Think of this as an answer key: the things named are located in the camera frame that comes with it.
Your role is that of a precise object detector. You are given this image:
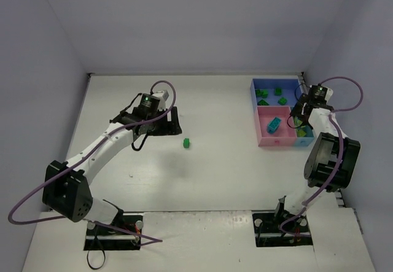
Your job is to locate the lime lego brick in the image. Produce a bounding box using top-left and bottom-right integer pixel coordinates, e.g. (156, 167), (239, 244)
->
(294, 117), (303, 126)
(297, 128), (307, 138)

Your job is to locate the small green lego brick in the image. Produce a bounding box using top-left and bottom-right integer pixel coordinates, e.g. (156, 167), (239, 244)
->
(278, 97), (287, 106)

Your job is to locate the cyan lego brick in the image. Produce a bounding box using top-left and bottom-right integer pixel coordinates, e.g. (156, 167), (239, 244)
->
(267, 117), (281, 134)

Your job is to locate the dark green lego brick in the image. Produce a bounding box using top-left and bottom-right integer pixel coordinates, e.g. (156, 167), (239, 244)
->
(255, 89), (268, 98)

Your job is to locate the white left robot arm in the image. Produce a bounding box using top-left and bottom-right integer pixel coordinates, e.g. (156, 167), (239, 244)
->
(42, 90), (182, 225)

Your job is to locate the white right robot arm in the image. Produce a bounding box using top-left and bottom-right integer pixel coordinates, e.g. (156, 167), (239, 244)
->
(274, 84), (360, 220)

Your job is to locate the light blue plastic bin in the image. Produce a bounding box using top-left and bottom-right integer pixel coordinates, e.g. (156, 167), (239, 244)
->
(294, 125), (314, 147)

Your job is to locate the pink plastic bin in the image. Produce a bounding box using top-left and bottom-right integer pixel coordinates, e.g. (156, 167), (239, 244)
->
(254, 106), (297, 147)

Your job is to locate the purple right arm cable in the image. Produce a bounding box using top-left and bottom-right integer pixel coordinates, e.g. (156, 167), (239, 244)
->
(279, 76), (365, 238)

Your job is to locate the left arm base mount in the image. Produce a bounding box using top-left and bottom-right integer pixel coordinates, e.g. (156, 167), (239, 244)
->
(84, 213), (143, 251)

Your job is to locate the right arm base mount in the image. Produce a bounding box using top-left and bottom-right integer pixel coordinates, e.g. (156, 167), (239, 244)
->
(252, 211), (313, 248)

